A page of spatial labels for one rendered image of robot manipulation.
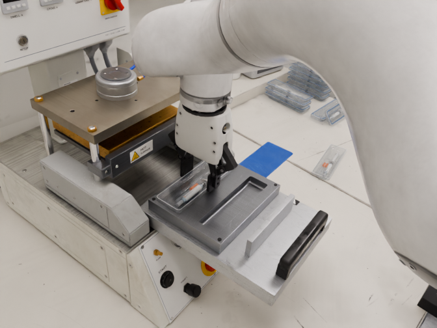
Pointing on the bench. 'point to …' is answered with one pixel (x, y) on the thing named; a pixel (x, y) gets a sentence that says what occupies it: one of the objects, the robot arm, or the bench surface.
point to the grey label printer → (262, 72)
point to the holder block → (222, 207)
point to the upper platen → (119, 139)
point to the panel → (169, 305)
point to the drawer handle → (301, 244)
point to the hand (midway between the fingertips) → (199, 174)
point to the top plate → (107, 101)
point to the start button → (168, 280)
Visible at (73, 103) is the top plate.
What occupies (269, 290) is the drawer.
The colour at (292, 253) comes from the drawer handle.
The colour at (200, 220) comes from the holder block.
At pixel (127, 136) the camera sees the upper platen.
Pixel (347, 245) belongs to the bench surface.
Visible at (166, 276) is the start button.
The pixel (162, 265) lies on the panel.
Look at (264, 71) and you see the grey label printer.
